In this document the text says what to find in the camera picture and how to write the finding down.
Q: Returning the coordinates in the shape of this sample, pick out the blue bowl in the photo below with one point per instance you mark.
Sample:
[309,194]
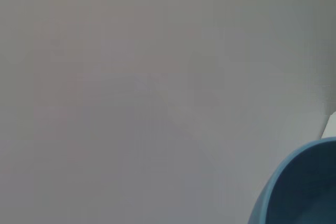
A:
[302,187]

